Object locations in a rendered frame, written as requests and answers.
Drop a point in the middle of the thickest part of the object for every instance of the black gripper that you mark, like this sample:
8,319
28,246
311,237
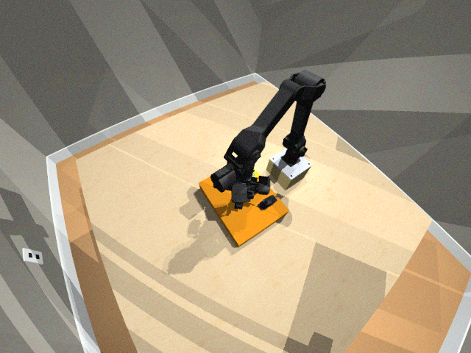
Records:
263,184

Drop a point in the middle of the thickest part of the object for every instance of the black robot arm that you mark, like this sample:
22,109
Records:
303,87

